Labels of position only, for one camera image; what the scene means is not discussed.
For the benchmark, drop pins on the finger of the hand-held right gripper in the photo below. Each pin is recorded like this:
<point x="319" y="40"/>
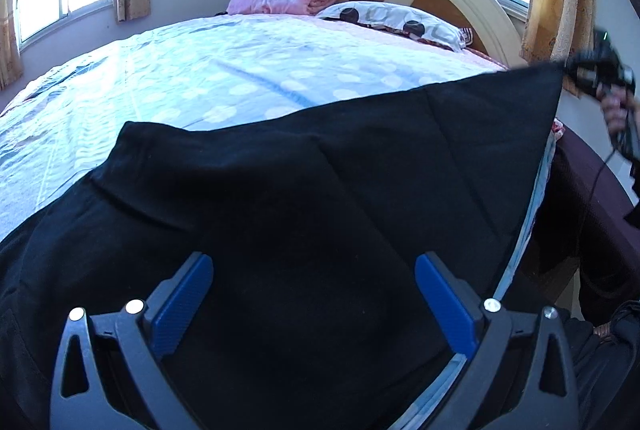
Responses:
<point x="585" y="72"/>

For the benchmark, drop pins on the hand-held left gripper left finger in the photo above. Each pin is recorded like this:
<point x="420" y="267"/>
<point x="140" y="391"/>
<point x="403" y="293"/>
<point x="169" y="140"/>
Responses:
<point x="182" y="305"/>

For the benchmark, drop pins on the black pants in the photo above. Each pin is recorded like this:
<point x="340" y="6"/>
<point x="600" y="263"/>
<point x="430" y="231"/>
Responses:
<point x="300" y="190"/>

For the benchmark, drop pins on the white patterned pillow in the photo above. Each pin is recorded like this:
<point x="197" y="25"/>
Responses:
<point x="385" y="15"/>

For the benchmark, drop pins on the bed with polka dot sheet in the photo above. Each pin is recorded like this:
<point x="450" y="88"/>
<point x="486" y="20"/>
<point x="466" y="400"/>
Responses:
<point x="200" y="75"/>

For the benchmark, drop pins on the person's dark clothing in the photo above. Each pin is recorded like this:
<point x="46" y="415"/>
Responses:
<point x="600" y="260"/>

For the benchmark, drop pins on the person's right hand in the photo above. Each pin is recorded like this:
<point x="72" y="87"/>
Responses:
<point x="612" y="112"/>

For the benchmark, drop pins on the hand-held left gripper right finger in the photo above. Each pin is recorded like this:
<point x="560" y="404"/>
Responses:
<point x="445" y="305"/>

